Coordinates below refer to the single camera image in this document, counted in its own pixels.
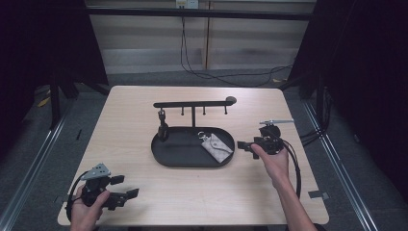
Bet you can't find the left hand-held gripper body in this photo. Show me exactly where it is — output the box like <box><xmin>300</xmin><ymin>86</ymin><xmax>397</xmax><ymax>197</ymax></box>
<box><xmin>80</xmin><ymin>163</ymin><xmax>129</xmax><ymax>212</ymax></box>

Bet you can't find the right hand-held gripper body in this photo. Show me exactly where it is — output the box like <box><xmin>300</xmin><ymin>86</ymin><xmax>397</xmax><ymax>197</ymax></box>
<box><xmin>253</xmin><ymin>118</ymin><xmax>295</xmax><ymax>156</ymax></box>

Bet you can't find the grey key pouch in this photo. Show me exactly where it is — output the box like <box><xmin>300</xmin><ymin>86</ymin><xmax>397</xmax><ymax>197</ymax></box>
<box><xmin>197</xmin><ymin>130</ymin><xmax>235</xmax><ymax>165</ymax></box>

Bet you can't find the black key rack with tray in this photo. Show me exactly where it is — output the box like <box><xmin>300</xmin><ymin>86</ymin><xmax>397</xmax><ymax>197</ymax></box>
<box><xmin>150</xmin><ymin>95</ymin><xmax>238</xmax><ymax>168</ymax></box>

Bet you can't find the black car key fob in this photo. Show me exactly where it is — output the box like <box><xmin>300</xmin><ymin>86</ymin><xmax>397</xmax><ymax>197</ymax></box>
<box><xmin>156</xmin><ymin>108</ymin><xmax>170</xmax><ymax>143</ymax></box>

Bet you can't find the person's right hand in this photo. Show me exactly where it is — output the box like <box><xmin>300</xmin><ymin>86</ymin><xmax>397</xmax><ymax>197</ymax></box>
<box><xmin>250</xmin><ymin>142</ymin><xmax>291</xmax><ymax>190</ymax></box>

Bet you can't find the person's left hand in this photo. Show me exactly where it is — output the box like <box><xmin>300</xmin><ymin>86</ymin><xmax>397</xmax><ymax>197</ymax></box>
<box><xmin>69</xmin><ymin>185</ymin><xmax>111</xmax><ymax>227</ymax></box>

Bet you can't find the grey tape strip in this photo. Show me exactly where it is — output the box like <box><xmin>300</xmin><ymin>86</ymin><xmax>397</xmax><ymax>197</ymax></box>
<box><xmin>53</xmin><ymin>193</ymin><xmax>72</xmax><ymax>204</ymax></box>
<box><xmin>308</xmin><ymin>190</ymin><xmax>331</xmax><ymax>200</ymax></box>

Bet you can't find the black stand leg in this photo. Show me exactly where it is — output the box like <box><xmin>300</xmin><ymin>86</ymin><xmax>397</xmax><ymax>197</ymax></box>
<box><xmin>48</xmin><ymin>75</ymin><xmax>63</xmax><ymax>130</ymax></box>

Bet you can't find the yellow floor tape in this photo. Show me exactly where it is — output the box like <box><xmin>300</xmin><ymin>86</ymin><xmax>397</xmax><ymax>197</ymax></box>
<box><xmin>37</xmin><ymin>95</ymin><xmax>52</xmax><ymax>108</ymax></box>

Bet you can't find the dark curtain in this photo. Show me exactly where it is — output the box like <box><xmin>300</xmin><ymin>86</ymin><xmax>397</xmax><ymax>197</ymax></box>
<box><xmin>278</xmin><ymin>0</ymin><xmax>408</xmax><ymax>193</ymax></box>
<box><xmin>0</xmin><ymin>0</ymin><xmax>110</xmax><ymax>158</ymax></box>

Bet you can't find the black horizontal bar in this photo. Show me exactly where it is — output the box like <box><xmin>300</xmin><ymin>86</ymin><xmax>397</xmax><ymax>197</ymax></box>
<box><xmin>86</xmin><ymin>7</ymin><xmax>315</xmax><ymax>22</ymax></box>

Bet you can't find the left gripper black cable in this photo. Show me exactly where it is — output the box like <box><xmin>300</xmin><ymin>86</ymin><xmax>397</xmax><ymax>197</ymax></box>
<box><xmin>64</xmin><ymin>170</ymin><xmax>90</xmax><ymax>223</ymax></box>

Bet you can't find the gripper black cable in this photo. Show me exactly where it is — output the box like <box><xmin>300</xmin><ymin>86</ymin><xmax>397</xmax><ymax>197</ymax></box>
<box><xmin>64</xmin><ymin>170</ymin><xmax>90</xmax><ymax>223</ymax></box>
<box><xmin>271</xmin><ymin>125</ymin><xmax>303</xmax><ymax>199</ymax></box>

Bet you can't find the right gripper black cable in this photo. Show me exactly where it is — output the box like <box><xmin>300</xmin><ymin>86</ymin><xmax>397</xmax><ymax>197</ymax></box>
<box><xmin>271</xmin><ymin>125</ymin><xmax>303</xmax><ymax>199</ymax></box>

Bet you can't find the bundle of black floor cables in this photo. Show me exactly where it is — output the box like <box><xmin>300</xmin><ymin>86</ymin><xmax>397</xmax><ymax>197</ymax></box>
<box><xmin>299</xmin><ymin>90</ymin><xmax>334</xmax><ymax>147</ymax></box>

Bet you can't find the metal floor rail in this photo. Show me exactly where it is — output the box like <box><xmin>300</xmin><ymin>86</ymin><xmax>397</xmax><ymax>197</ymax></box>
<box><xmin>302</xmin><ymin>100</ymin><xmax>380</xmax><ymax>231</ymax></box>
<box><xmin>0</xmin><ymin>95</ymin><xmax>75</xmax><ymax>231</ymax></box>

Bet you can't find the black wall cable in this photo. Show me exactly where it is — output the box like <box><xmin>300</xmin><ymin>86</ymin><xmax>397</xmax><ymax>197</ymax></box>
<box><xmin>179</xmin><ymin>15</ymin><xmax>293</xmax><ymax>89</ymax></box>

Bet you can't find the white wall socket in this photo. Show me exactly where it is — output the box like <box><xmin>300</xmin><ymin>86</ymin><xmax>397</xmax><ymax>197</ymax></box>
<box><xmin>174</xmin><ymin>0</ymin><xmax>200</xmax><ymax>10</ymax></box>

